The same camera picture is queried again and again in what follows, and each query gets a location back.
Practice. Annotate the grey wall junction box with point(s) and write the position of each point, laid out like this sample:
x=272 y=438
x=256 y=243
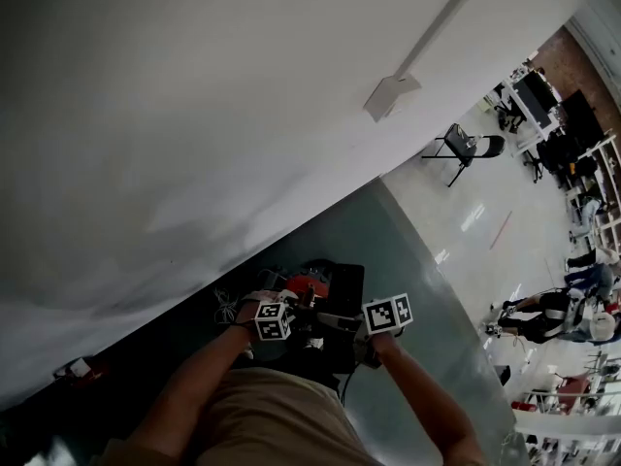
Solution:
x=390 y=97

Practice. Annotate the red black vacuum cleaner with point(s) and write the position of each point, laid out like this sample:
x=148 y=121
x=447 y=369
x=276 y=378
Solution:
x=305 y=282

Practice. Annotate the white desk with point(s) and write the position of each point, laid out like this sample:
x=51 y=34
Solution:
x=531 y=124

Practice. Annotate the black monitor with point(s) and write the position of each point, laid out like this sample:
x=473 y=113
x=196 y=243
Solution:
x=536 y=92

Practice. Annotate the person's right forearm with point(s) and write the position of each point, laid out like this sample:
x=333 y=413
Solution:
x=427 y=406

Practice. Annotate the black office chair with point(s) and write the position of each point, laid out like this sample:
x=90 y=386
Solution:
x=510 y=117

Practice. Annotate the person's beige shirt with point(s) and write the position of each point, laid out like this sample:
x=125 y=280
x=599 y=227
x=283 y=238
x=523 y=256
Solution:
x=276 y=420

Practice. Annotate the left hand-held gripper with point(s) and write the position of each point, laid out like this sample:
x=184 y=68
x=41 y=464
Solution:
x=271 y=321

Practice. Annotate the white shelf rack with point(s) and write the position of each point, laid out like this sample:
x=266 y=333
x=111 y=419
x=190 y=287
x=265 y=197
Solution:
x=604 y=187

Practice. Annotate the grey wall conduit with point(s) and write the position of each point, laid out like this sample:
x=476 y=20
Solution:
x=439 y=22

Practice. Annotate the white cap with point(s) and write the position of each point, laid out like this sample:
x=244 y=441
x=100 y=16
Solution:
x=602 y=327

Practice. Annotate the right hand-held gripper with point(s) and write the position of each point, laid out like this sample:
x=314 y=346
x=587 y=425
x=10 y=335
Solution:
x=388 y=314

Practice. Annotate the small red white object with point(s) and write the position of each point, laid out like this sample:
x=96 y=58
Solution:
x=80 y=369

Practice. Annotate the person's left forearm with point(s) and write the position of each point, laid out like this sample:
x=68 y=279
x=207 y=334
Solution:
x=194 y=391

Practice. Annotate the black folding chair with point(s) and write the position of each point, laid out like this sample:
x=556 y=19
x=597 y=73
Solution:
x=468 y=146

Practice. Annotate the red chair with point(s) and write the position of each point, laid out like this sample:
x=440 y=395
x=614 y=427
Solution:
x=567 y=391

